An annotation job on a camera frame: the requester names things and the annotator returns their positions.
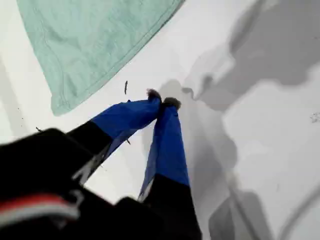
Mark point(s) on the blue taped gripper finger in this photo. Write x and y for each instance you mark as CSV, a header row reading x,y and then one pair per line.
x,y
167,155
125,117

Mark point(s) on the pale green T-shirt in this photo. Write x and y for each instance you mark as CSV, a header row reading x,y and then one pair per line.
x,y
87,37

